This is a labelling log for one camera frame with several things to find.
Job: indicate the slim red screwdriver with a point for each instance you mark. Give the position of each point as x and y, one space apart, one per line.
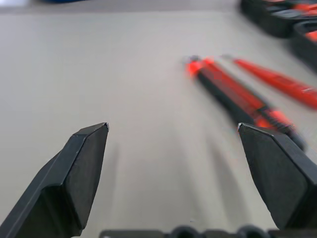
272 77

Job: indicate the red and black hand tool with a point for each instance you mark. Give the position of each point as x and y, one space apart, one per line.
230 86

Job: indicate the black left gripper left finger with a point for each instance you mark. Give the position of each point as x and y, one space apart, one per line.
62 183

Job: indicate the black plastic tool case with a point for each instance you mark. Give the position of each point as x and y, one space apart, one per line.
277 24

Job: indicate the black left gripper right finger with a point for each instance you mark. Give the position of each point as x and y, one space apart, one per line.
280 173

